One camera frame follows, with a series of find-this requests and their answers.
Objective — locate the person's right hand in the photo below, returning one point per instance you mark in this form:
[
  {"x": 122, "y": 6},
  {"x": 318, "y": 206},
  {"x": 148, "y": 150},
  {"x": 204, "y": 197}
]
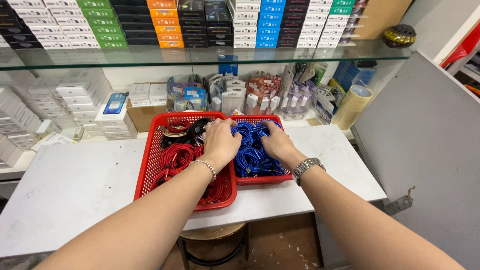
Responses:
[{"x": 281, "y": 147}]

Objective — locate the row of hanging accessory packets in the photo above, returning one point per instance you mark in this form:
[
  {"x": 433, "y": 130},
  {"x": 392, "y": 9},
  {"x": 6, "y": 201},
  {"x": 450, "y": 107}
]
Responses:
[{"x": 255, "y": 92}]

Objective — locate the white phone box blue picture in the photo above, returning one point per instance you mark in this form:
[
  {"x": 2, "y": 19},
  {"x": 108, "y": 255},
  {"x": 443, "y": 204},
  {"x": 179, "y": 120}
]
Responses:
[{"x": 114, "y": 105}]

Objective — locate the white boxes atop cardboard box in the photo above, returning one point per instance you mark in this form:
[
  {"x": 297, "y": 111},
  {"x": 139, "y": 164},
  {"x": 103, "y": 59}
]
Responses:
[{"x": 148, "y": 93}]

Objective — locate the person's right fingers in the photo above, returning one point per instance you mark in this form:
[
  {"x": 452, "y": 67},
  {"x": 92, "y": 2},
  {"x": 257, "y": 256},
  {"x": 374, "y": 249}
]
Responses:
[{"x": 270, "y": 129}]

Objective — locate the red plastic sheet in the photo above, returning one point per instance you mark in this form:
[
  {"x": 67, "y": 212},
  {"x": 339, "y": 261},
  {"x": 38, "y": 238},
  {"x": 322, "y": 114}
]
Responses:
[{"x": 463, "y": 48}]

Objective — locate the large red plastic basket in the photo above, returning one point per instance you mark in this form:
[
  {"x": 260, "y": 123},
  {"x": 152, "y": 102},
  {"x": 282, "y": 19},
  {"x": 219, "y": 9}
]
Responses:
[{"x": 148, "y": 168}]

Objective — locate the stack of beige tape rolls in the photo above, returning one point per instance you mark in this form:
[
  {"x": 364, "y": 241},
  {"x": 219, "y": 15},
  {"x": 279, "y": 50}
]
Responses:
[{"x": 350, "y": 107}]

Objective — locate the small red plastic basket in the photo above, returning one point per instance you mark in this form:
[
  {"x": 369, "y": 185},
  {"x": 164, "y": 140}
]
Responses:
[{"x": 262, "y": 180}]

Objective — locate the dark gold decorative ball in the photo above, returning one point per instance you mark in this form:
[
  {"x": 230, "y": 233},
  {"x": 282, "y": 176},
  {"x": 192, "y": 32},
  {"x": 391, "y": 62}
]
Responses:
[{"x": 399, "y": 36}]

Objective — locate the stack of blue flat boxes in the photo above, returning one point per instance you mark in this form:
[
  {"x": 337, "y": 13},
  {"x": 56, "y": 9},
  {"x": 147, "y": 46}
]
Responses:
[{"x": 350, "y": 75}]

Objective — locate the glass shelf with boxed stock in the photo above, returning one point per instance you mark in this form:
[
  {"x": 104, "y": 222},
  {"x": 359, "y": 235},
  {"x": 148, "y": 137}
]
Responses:
[{"x": 187, "y": 26}]

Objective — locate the round wooden stool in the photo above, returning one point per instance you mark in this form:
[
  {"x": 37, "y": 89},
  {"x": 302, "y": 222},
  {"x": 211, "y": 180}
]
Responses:
[{"x": 213, "y": 242}]

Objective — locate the heap of white product boxes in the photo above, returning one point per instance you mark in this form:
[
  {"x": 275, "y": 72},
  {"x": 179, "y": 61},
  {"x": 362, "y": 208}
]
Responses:
[{"x": 45, "y": 108}]

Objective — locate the metal corner bracket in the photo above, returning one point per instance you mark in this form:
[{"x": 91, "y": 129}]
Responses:
[{"x": 398, "y": 205}]

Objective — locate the white flat paper packet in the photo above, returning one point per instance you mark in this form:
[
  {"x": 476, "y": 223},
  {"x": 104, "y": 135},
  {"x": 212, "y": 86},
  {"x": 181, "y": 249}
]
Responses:
[{"x": 52, "y": 140}]

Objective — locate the person's left hand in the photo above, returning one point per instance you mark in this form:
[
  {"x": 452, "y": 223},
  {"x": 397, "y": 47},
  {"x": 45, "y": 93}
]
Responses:
[{"x": 219, "y": 144}]

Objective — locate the silver metal wristwatch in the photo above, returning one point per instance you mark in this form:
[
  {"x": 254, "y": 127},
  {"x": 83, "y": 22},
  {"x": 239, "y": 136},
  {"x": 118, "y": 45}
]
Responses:
[{"x": 305, "y": 167}]

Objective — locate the brown cardboard box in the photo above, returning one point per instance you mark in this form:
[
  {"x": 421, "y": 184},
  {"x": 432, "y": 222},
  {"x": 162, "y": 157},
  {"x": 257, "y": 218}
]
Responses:
[{"x": 140, "y": 116}]

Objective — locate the grey cabinet door panel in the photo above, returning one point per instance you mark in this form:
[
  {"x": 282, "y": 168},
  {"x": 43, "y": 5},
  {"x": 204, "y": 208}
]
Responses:
[{"x": 423, "y": 157}]

